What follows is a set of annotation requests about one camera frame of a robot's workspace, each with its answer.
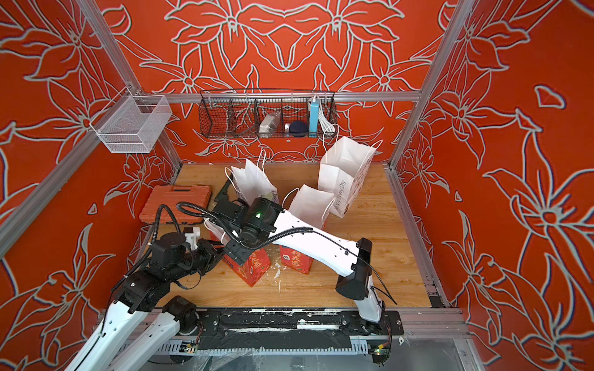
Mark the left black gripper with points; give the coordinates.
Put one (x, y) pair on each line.
(211, 252)

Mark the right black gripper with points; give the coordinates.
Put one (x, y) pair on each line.
(232, 250)

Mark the red RICH paper bag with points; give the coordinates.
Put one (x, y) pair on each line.
(253, 269)

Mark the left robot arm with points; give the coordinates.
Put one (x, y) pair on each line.
(168, 259)

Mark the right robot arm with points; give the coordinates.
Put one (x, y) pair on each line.
(251, 228)

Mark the floral patterned paper bag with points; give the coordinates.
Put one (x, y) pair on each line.
(251, 181)

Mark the white paper bag back right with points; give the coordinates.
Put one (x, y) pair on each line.
(343, 170)

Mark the orange plastic tool case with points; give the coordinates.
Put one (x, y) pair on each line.
(172, 195)

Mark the dark green scraper tool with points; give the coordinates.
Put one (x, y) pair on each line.
(222, 195)

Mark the silver pouch in basket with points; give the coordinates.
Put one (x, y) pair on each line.
(269, 124)

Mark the dark blue round object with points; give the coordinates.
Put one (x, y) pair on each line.
(299, 129)

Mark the light blue box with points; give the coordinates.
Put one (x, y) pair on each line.
(314, 111)

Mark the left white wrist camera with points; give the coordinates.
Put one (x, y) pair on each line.
(192, 235)

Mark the black wire wall basket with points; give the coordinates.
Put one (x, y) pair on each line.
(237, 115)

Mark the white wire mesh basket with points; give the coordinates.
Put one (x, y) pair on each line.
(132, 124)

